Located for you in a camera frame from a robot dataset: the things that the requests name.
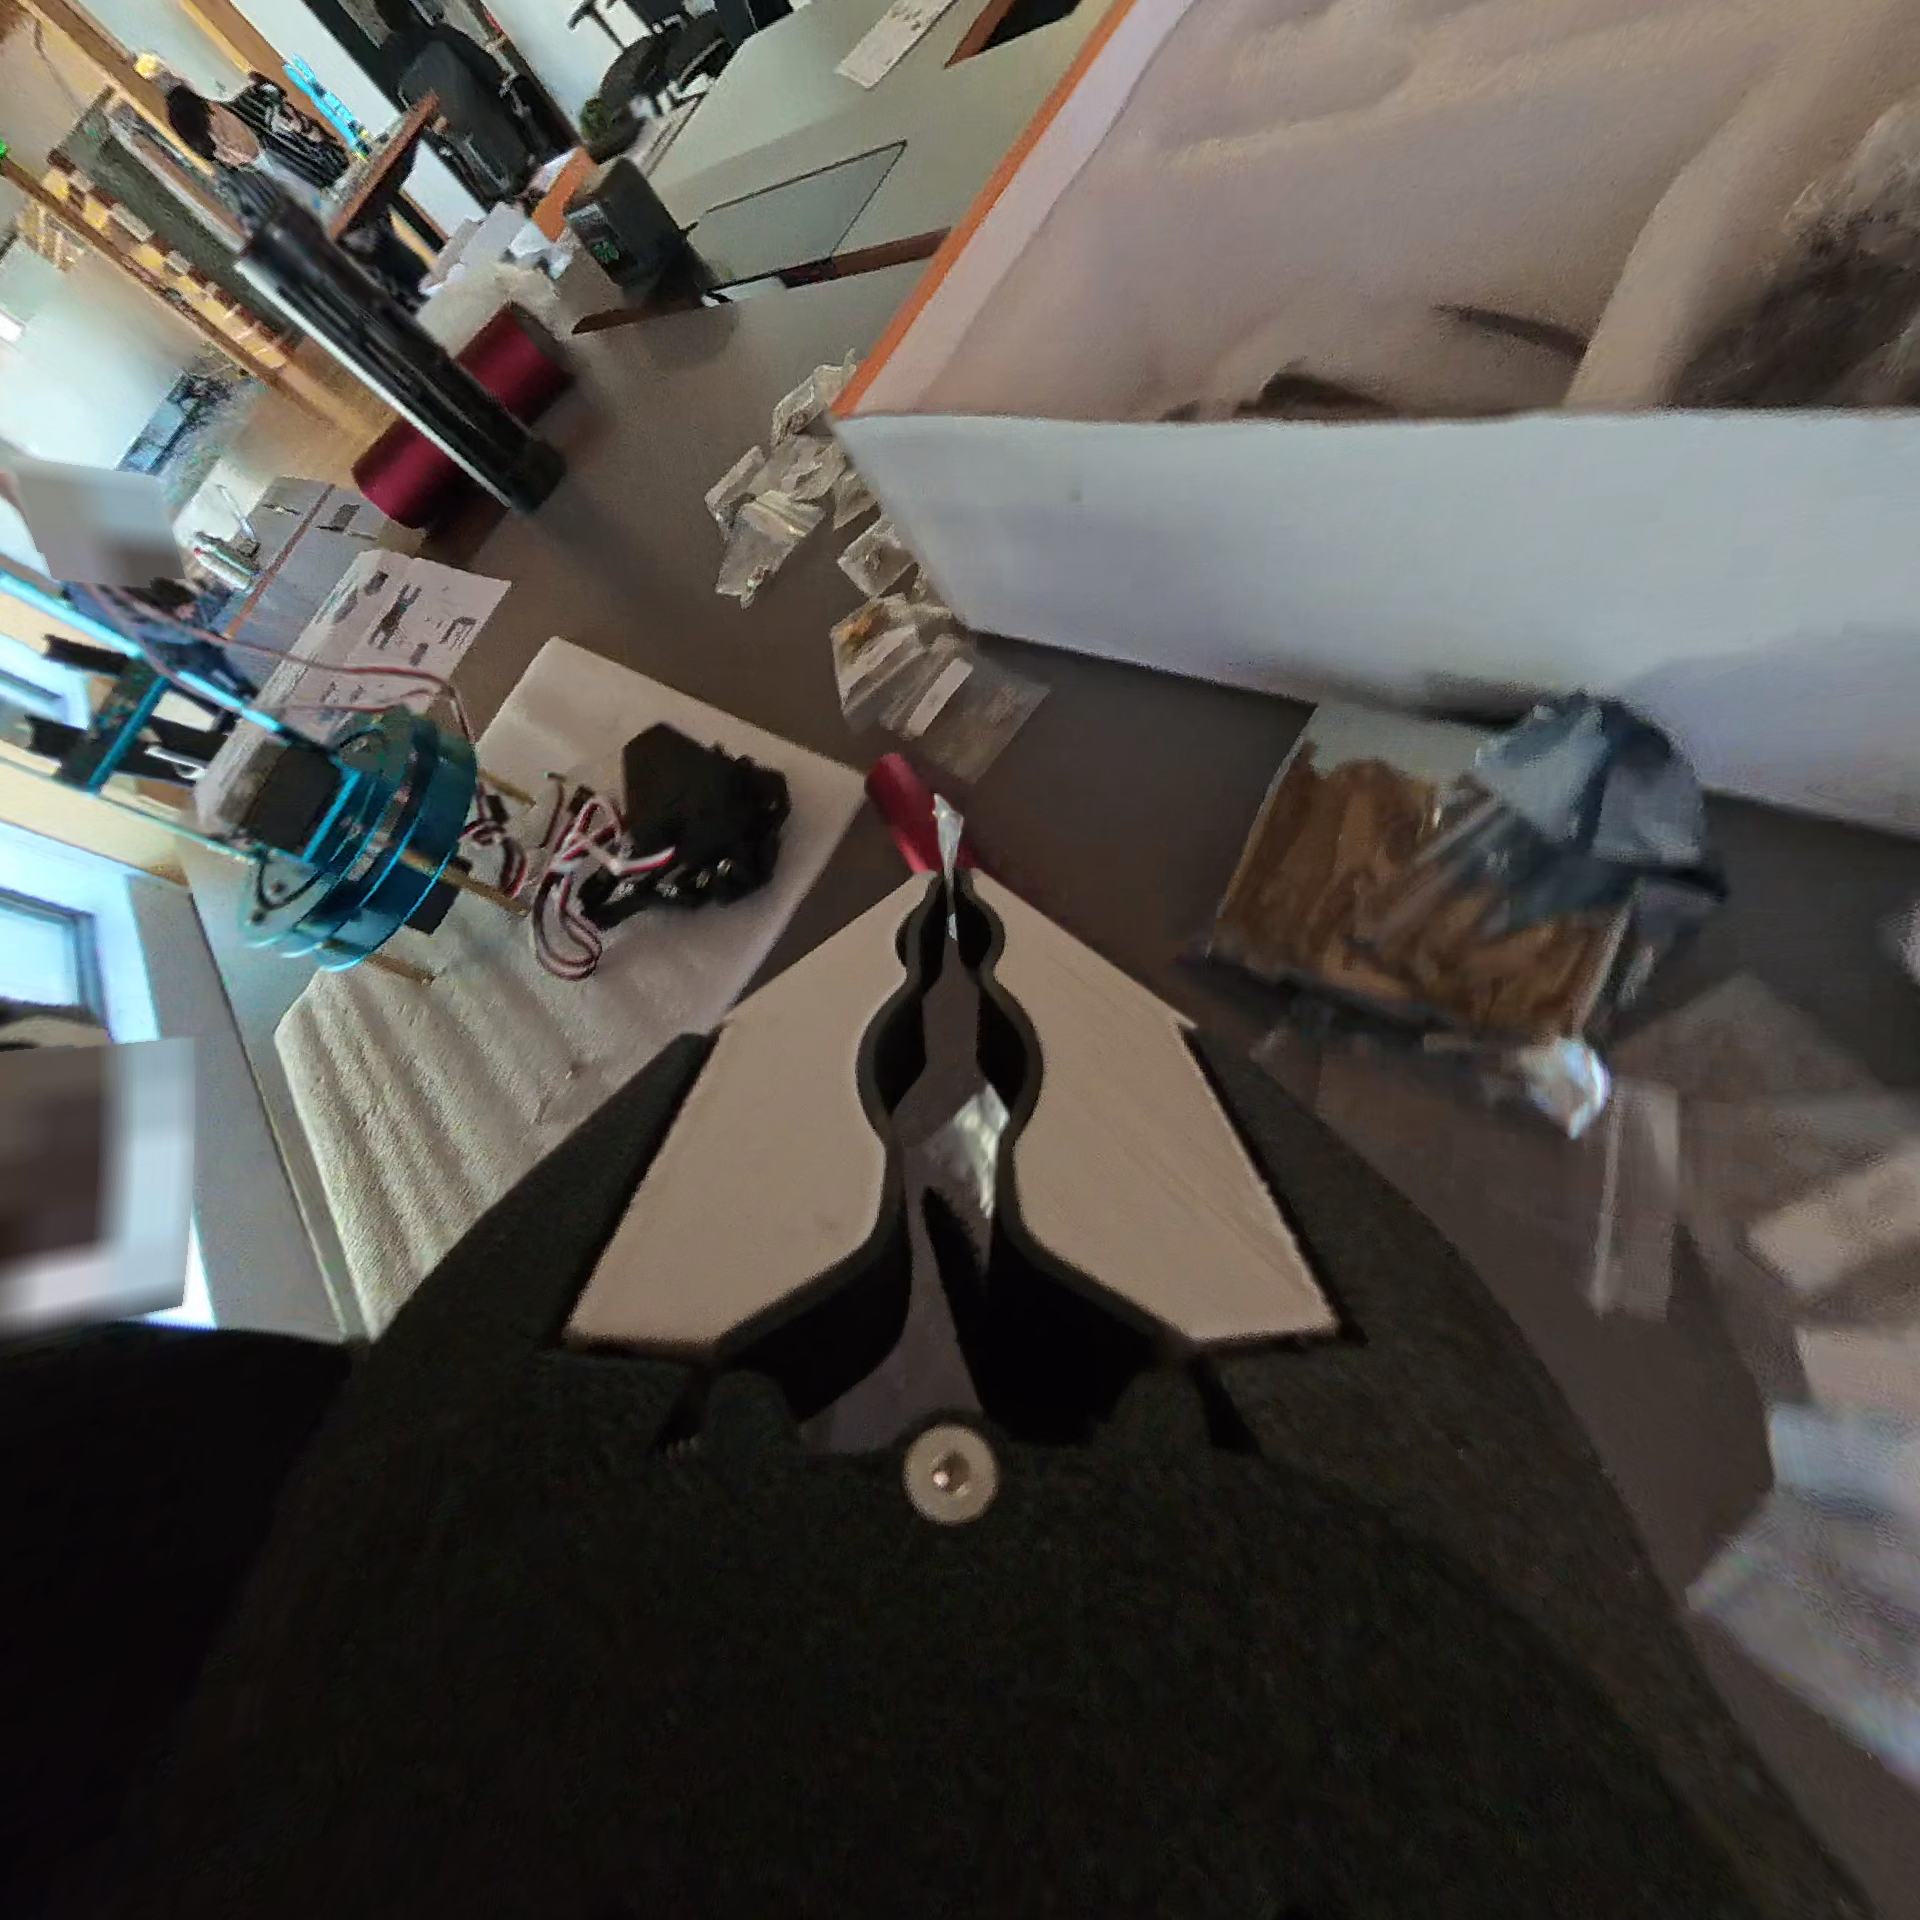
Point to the blue toy robot arm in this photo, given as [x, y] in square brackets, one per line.
[361, 855]

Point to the person's black clothing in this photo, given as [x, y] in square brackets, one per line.
[150, 1650]

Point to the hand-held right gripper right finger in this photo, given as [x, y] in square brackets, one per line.
[1155, 1187]

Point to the dark red cylinder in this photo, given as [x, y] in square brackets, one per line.
[517, 362]
[411, 473]

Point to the white foam mat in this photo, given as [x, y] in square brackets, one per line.
[450, 1081]

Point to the red electric screwdriver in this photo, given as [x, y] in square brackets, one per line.
[900, 794]

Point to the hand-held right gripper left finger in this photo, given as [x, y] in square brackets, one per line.
[749, 1187]

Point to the pile of clear parts bags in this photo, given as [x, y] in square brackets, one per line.
[884, 632]

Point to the black servo claw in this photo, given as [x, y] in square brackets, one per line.
[704, 819]

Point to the large white cardboard box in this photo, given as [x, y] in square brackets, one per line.
[1350, 571]

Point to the printed instruction sheet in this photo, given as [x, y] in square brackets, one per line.
[418, 623]

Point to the small clear zip bag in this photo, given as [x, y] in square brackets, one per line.
[948, 841]

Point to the black device green display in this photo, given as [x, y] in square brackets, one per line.
[624, 224]

